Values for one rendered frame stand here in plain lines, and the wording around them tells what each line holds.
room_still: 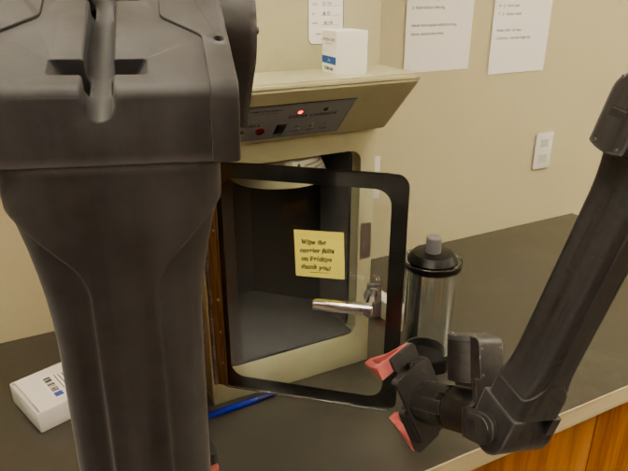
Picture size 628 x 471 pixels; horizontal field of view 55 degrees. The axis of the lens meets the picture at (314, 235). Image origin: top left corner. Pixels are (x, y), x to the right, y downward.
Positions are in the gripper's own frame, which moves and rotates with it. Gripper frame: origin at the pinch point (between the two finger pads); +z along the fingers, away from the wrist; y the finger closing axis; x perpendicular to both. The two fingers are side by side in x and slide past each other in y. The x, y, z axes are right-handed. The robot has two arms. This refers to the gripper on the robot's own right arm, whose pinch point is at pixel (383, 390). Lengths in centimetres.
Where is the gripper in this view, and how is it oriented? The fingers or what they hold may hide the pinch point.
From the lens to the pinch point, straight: 93.8
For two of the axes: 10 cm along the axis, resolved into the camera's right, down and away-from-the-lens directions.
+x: -7.4, 4.5, -5.0
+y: -4.0, -8.9, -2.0
